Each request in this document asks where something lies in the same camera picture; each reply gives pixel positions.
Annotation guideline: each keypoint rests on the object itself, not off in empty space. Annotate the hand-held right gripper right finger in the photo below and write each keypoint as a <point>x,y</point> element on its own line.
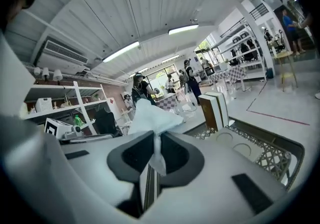
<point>212,168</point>

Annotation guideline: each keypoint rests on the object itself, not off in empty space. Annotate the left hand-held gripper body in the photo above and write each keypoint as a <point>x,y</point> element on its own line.
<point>55,127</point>

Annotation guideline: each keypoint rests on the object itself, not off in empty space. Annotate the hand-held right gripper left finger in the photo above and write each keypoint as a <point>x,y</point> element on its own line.
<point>100,168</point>

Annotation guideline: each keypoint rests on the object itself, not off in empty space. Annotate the grey gift box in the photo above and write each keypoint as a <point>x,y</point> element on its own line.
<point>226,139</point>

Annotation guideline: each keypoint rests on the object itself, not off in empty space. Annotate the white cloth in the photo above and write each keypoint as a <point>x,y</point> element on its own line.
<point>150,117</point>

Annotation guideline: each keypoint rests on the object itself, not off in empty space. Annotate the black office chair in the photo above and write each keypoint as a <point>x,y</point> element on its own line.
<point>105,122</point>

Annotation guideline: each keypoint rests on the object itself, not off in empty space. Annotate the white lamp shade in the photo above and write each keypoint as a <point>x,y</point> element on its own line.
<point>57,75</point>
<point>37,71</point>
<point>45,72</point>

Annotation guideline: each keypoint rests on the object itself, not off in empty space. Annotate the brown hardcover book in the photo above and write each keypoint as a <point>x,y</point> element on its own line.
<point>208,115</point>
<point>222,107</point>

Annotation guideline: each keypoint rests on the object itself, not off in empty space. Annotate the brown lattice metal table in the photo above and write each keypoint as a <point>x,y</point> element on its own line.
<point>275,158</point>

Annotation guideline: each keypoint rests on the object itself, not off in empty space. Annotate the person's grey shirt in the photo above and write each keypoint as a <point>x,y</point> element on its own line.
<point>12,80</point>

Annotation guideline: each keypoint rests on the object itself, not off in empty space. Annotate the white ceiling air conditioner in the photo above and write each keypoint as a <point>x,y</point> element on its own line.
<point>62,53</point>

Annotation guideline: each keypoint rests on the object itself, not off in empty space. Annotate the checkered cloth table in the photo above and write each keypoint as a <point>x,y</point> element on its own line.
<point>168,102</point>
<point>228,75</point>

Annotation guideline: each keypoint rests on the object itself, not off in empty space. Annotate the ceiling tube light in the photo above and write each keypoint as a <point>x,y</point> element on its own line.
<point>183,29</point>
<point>121,52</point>

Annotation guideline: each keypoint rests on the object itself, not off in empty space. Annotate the yellow round side table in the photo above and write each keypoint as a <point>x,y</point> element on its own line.
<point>287,72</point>

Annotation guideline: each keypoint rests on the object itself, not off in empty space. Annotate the white metal rack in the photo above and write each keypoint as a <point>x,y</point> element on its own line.
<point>247,50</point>

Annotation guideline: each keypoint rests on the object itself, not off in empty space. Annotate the white wall shelving unit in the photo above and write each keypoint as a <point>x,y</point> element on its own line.
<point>62,110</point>

